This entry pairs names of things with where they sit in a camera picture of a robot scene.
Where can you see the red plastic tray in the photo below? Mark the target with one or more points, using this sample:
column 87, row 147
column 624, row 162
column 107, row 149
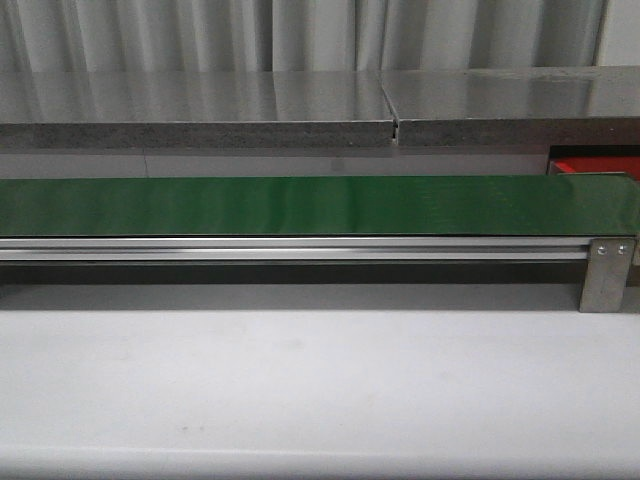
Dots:
column 624, row 165

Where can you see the grey stone countertop shelf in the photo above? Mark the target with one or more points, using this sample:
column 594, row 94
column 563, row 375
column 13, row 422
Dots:
column 548, row 106

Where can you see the grey pleated curtain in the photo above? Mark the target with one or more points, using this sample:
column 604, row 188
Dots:
column 248, row 36

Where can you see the green conveyor belt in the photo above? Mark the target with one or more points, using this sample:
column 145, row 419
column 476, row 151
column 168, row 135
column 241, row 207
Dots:
column 564, row 205

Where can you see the steel conveyor support bracket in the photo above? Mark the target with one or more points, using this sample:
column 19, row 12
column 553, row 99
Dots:
column 608, row 266

